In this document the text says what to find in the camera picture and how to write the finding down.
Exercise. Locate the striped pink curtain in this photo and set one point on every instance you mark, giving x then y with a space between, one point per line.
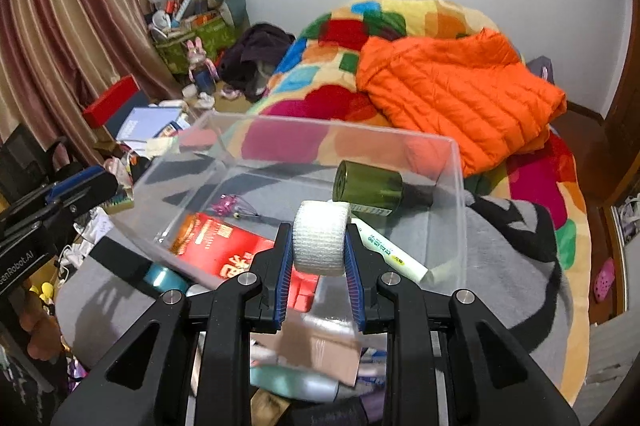
65 5

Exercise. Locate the black bag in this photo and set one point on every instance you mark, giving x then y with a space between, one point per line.
22 155

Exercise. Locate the red snack packet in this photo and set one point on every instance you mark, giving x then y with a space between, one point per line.
220 246

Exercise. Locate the teal plastic bottle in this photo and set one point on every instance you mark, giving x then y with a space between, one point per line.
290 383

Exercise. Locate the green glass bottle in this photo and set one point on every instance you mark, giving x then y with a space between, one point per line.
370 188

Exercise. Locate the pink clog shoe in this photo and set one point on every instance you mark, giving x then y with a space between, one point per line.
604 281

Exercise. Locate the pink hair clip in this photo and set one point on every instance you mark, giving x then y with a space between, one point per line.
225 206

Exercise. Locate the green patterned storage box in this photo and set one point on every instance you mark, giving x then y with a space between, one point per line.
210 38

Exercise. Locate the orange down jacket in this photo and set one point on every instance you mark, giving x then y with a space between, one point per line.
450 90

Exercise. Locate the colourful patchwork blanket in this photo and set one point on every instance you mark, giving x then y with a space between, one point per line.
320 70

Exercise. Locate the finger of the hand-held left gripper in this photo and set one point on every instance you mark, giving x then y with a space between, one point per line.
50 213
70 187

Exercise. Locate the dark clothes pile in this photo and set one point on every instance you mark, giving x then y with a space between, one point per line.
255 50

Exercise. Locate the wooden door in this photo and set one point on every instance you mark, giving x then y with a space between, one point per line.
627 95

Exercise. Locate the white ointment tube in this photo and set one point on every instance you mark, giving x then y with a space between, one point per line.
390 251

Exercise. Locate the blue book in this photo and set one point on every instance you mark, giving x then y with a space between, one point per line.
145 120

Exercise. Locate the red flat box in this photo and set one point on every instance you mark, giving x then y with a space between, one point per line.
112 100

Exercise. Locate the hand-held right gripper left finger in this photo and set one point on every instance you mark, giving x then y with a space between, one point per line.
283 278

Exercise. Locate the white bandage roll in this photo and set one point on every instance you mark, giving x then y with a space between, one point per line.
320 238

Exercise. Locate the pink toy bunny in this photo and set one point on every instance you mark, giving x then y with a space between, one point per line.
197 55

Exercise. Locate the brown cardboard box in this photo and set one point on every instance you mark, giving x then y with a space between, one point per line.
320 346

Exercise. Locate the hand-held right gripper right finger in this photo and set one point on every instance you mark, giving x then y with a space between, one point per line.
354 283

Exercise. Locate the blue tape roll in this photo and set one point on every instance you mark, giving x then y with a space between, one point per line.
160 277

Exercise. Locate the clear plastic storage box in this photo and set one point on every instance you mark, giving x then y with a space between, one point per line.
280 130

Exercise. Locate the grey and black blanket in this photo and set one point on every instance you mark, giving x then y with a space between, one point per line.
505 266

